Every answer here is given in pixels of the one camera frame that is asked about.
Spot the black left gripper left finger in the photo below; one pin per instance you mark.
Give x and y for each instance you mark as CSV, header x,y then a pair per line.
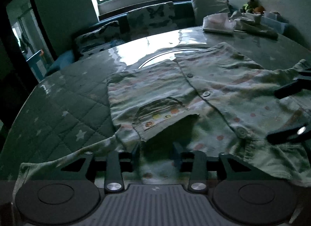
x,y
113,165

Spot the white tissue pack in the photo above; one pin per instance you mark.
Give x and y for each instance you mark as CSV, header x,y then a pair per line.
x,y
218,23

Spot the beige crumpled cloth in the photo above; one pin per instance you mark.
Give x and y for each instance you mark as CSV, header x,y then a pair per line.
x,y
251,24

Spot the butterfly print cushion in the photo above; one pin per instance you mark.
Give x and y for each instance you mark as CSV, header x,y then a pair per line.
x,y
151,20

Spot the dark blue sofa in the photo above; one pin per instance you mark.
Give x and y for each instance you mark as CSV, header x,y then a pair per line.
x,y
184,18

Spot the green plush toy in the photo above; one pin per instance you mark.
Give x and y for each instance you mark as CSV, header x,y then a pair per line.
x,y
253,7

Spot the pastel striped baby garment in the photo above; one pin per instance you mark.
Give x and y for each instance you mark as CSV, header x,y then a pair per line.
x,y
214,101

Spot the quilted star table cover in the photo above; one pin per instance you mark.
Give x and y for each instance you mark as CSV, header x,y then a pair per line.
x,y
71,107

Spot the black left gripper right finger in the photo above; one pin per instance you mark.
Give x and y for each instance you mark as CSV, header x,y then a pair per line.
x,y
198,164

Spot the white pillow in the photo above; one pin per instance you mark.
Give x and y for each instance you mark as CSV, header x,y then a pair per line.
x,y
203,8

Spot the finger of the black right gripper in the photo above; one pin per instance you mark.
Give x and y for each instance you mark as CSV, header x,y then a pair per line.
x,y
299,133
299,83

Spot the clear plastic storage box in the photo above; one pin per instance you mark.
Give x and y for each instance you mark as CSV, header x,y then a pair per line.
x,y
274,21

